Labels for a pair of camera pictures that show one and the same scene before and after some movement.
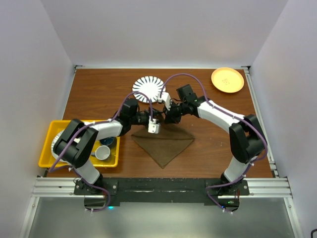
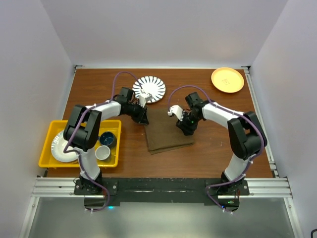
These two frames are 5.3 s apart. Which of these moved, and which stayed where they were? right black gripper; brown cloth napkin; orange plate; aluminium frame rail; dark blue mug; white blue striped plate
Moved: brown cloth napkin; right black gripper
Stayed: aluminium frame rail; orange plate; white blue striped plate; dark blue mug
